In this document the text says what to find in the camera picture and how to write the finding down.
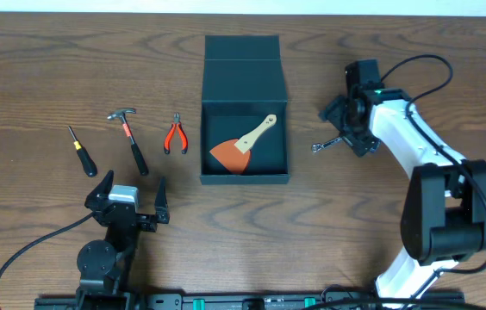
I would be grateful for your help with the black yellow screwdriver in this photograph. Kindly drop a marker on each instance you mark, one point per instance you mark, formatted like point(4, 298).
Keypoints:
point(89, 166)

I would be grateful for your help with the orange scraper wooden handle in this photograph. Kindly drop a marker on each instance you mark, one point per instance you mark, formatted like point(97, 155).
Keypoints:
point(235, 154)

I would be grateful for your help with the small claw hammer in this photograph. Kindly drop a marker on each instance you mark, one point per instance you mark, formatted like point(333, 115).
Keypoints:
point(120, 114)

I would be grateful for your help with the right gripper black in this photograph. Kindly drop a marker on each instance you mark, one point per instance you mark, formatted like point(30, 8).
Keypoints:
point(335, 110)

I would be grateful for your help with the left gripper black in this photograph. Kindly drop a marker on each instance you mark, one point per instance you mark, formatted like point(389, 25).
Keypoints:
point(130, 216)

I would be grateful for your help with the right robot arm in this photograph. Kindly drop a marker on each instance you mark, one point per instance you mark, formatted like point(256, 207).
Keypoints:
point(444, 216)

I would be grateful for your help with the silver ring wrench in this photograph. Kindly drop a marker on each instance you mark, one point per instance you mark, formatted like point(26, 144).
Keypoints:
point(324, 145)

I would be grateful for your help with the dark green open box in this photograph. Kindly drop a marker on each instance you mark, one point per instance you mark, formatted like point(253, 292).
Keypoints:
point(243, 82)

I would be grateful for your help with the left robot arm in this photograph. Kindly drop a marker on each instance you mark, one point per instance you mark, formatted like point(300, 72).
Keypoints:
point(104, 264)

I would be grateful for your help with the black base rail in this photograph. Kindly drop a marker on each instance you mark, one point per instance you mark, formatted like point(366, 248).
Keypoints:
point(334, 299)

